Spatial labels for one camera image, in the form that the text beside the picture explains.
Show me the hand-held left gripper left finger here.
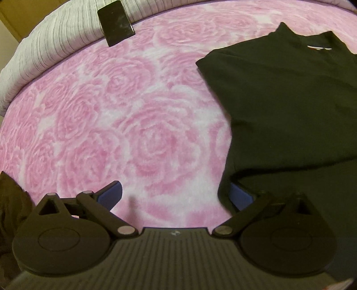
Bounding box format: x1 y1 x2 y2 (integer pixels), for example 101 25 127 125
36 180 140 239

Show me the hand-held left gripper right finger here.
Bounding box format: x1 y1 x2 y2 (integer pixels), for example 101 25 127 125
212 182 317 238

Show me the black t-shirt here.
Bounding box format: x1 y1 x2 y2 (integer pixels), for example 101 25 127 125
196 22 357 279

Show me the pink rose print blanket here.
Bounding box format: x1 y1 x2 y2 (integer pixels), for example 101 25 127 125
0 0 357 227

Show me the dark brown cloth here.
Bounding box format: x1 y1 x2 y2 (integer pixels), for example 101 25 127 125
0 171 35 282

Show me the white striped pillow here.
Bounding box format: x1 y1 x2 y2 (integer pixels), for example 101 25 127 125
0 0 185 112

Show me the black smartphone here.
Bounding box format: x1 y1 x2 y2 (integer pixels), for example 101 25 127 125
97 0 136 47

